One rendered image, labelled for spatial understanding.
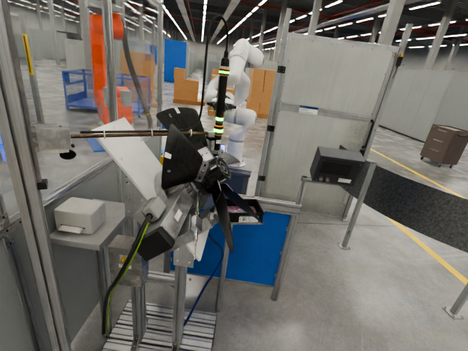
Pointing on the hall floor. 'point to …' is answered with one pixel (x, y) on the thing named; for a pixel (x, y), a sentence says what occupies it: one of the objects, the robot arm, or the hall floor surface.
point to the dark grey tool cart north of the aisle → (445, 145)
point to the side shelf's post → (102, 285)
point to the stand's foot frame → (163, 330)
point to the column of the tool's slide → (29, 196)
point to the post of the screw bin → (222, 277)
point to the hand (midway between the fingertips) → (220, 106)
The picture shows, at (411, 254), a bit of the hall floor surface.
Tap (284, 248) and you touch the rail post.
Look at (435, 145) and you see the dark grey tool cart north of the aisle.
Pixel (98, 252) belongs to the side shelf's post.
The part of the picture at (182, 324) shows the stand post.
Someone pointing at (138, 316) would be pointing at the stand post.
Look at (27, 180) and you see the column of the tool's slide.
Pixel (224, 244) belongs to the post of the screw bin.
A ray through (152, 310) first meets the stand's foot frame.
